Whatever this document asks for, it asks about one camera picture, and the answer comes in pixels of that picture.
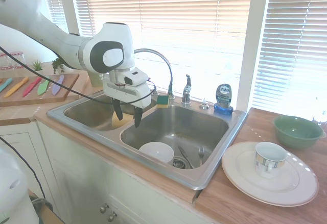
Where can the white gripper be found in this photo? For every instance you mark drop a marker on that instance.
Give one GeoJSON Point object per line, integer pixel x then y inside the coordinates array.
{"type": "Point", "coordinates": [127, 94]}

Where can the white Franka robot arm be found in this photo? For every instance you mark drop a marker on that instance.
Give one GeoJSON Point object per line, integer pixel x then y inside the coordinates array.
{"type": "Point", "coordinates": [64, 43]}

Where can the chrome arched faucet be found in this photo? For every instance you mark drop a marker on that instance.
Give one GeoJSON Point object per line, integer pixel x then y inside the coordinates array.
{"type": "Point", "coordinates": [168, 65]}

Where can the yellow plastic cup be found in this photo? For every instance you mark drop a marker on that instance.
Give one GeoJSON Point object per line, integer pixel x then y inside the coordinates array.
{"type": "Point", "coordinates": [126, 120]}

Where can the chrome soap dispenser pump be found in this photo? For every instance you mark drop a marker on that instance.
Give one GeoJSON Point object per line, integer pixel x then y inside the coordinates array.
{"type": "Point", "coordinates": [154, 93]}

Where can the yellow and green sponge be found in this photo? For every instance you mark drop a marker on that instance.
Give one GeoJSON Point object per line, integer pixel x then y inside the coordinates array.
{"type": "Point", "coordinates": [163, 101]}

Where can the white ceramic bowl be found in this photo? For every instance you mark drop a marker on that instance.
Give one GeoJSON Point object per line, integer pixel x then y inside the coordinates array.
{"type": "Point", "coordinates": [156, 151]}

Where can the stainless steel double sink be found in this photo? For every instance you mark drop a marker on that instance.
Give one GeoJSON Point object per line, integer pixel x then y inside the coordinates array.
{"type": "Point", "coordinates": [184, 122]}

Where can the wooden cutting board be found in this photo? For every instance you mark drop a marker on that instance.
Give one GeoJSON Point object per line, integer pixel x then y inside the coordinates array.
{"type": "Point", "coordinates": [69, 83]}

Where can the metal sink drain strainer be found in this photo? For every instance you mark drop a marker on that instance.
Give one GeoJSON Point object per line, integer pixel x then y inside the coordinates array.
{"type": "Point", "coordinates": [178, 163]}

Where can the silver table knife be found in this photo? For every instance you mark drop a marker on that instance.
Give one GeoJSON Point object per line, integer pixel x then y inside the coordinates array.
{"type": "Point", "coordinates": [185, 156]}

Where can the purple knife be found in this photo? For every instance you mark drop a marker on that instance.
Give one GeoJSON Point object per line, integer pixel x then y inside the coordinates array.
{"type": "Point", "coordinates": [57, 86]}

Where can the chrome sink sprayer cap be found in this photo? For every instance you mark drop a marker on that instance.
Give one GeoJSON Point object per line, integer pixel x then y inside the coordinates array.
{"type": "Point", "coordinates": [204, 104]}

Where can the white kitchen cabinet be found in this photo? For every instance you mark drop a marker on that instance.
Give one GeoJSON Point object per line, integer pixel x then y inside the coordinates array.
{"type": "Point", "coordinates": [84, 183]}

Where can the silver fork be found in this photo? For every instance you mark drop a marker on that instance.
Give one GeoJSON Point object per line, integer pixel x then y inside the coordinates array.
{"type": "Point", "coordinates": [201, 153]}

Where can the leafy potted plant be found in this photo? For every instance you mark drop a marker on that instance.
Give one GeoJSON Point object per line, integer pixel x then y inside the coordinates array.
{"type": "Point", "coordinates": [58, 64]}

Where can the green knife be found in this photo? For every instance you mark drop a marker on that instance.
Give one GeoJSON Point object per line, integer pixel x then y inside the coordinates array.
{"type": "Point", "coordinates": [43, 87]}

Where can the blue Dawn dish soap bottle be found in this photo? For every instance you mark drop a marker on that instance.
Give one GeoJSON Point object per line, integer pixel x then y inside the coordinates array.
{"type": "Point", "coordinates": [223, 99]}

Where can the round metal cabinet knob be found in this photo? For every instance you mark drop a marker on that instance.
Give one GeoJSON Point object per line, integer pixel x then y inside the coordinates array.
{"type": "Point", "coordinates": [112, 217]}
{"type": "Point", "coordinates": [103, 208]}

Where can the small spiky potted plant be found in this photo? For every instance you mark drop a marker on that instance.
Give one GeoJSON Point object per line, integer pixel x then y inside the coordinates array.
{"type": "Point", "coordinates": [37, 65]}

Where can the orange knife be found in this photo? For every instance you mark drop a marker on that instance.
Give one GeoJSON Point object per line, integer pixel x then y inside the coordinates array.
{"type": "Point", "coordinates": [16, 87]}

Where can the wide window blind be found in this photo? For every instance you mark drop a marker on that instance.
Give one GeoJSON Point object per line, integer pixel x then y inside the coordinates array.
{"type": "Point", "coordinates": [191, 17]}

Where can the glass jar with red lid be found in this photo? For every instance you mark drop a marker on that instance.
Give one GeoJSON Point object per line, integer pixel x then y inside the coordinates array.
{"type": "Point", "coordinates": [3, 60]}
{"type": "Point", "coordinates": [17, 59]}

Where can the teal knife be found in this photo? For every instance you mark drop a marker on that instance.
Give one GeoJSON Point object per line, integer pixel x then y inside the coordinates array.
{"type": "Point", "coordinates": [5, 85]}

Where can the narrow window blind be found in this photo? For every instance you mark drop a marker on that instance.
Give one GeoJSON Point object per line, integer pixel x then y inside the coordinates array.
{"type": "Point", "coordinates": [56, 2]}

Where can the large white dinner plate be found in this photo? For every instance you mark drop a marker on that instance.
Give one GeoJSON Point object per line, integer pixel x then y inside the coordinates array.
{"type": "Point", "coordinates": [245, 183]}

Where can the white patterned mug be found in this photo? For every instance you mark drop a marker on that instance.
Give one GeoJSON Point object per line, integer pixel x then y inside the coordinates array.
{"type": "Point", "coordinates": [268, 161]}

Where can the green ceramic bowl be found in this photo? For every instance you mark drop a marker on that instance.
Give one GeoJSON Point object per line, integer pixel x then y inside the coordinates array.
{"type": "Point", "coordinates": [297, 132]}

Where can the tall window blind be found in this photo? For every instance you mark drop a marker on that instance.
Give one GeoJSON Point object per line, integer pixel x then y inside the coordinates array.
{"type": "Point", "coordinates": [296, 43]}

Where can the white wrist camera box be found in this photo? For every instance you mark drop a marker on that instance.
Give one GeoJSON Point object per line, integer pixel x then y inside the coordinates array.
{"type": "Point", "coordinates": [134, 77]}

